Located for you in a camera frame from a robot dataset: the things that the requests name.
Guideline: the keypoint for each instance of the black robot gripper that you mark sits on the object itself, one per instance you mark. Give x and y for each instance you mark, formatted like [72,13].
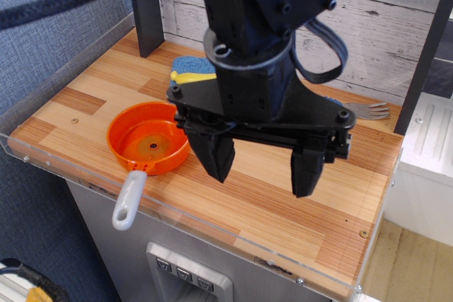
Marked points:
[259,98]

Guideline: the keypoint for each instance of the blue-handled metal fork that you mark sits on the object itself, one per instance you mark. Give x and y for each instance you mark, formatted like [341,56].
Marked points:
[370,111]

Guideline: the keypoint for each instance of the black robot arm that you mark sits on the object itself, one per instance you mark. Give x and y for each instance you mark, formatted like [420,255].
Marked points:
[250,26]

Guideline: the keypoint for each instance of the blue rag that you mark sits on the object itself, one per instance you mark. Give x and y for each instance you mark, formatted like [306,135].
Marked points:
[191,64]

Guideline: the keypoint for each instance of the yellow toy banana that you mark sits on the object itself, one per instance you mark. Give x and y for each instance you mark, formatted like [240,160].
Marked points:
[188,77]

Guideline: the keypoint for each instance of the silver cabinet with buttons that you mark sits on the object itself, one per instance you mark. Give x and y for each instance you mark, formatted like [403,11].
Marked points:
[160,259]

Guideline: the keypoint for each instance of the white plastic appliance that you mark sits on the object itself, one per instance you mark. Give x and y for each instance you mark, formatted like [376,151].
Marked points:
[420,196]

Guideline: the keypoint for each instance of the clear acrylic table guard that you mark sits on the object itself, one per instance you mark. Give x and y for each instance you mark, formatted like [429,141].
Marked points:
[323,239]

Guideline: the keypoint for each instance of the orange pot with grey handle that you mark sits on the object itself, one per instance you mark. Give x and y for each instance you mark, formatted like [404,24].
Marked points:
[146,141]

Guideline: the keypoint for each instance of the dark grey left post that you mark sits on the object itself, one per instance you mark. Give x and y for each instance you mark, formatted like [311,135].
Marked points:
[148,22]

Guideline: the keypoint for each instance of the dark grey post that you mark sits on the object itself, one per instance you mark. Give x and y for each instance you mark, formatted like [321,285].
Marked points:
[427,55]
[148,22]

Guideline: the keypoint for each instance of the dark grey right post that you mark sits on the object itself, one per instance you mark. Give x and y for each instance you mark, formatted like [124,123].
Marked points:
[427,55]

